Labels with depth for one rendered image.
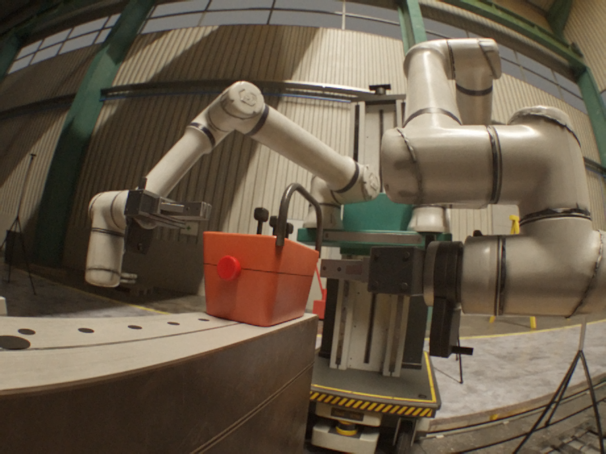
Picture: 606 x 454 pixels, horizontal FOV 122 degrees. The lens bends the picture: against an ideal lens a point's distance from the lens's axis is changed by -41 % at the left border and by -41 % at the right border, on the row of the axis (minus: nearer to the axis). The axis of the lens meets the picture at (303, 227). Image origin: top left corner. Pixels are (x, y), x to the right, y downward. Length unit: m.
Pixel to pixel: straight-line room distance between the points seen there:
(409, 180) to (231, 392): 0.28
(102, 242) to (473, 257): 0.66
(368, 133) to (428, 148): 1.32
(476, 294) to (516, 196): 0.11
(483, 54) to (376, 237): 0.78
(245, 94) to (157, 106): 8.34
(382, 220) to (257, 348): 1.07
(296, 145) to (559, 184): 0.80
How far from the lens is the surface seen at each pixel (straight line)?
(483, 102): 0.90
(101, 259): 0.67
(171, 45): 10.86
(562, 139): 0.33
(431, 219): 1.16
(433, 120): 0.34
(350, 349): 1.44
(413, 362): 1.54
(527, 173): 0.30
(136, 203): 0.54
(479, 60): 0.83
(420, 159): 0.29
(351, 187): 1.11
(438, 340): 0.31
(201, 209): 0.49
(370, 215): 1.34
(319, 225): 0.55
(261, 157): 7.27
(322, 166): 1.02
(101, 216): 0.68
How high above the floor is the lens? 0.76
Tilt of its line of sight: 10 degrees up
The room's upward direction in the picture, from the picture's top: 6 degrees clockwise
